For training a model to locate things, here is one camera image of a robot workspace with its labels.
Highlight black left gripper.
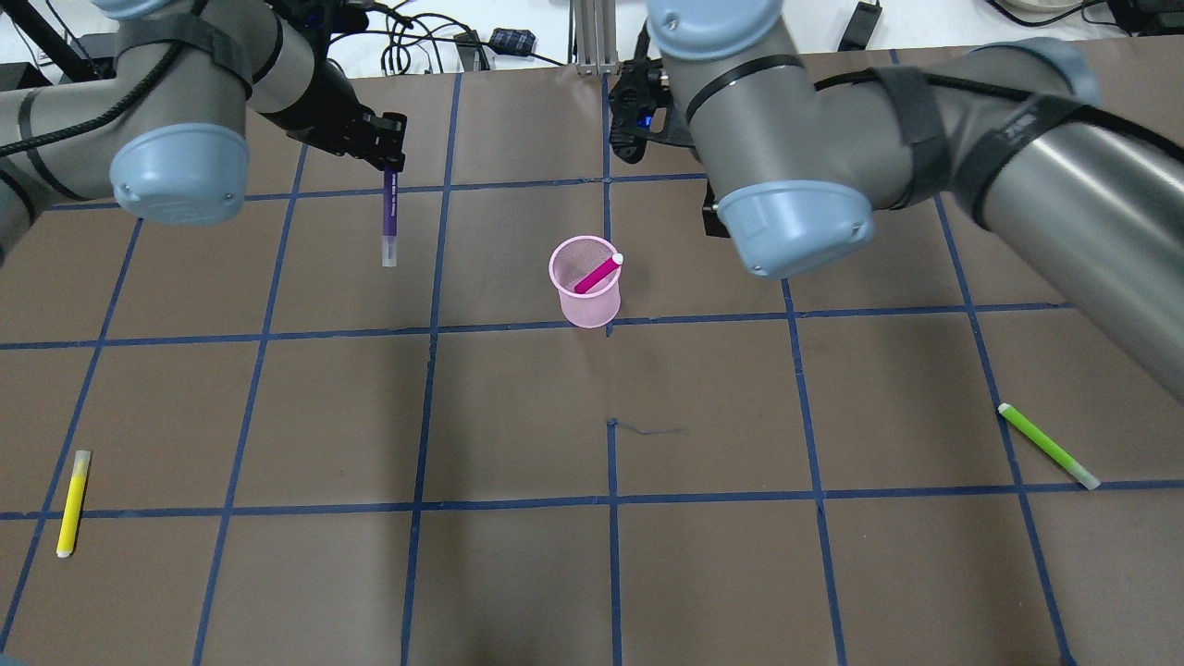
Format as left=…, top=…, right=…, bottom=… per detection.
left=301, top=62, right=408, bottom=174

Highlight black cable bundle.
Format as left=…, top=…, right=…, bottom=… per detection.
left=365, top=0, right=491, bottom=77

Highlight black power adapter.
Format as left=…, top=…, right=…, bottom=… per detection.
left=837, top=1, right=882, bottom=52

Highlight dark patterned small box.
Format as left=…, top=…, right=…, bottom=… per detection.
left=487, top=27, right=538, bottom=56

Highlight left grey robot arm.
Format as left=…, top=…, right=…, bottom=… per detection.
left=1, top=1, right=407, bottom=258

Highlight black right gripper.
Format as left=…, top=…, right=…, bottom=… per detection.
left=609, top=58, right=695, bottom=164

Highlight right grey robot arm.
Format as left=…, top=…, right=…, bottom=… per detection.
left=638, top=1, right=1183, bottom=398

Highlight green highlighter pen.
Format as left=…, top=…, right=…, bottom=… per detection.
left=995, top=403, right=1101, bottom=489

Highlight yellow highlighter pen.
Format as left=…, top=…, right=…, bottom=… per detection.
left=54, top=450, right=92, bottom=558

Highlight pink mesh cup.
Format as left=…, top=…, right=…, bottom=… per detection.
left=547, top=235, right=623, bottom=328

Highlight aluminium frame post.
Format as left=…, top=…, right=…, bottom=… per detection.
left=568, top=0, right=619, bottom=76

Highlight purple highlighter pen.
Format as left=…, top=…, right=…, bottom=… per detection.
left=380, top=167, right=399, bottom=268

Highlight pink highlighter pen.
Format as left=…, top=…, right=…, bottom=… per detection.
left=572, top=252, right=624, bottom=295

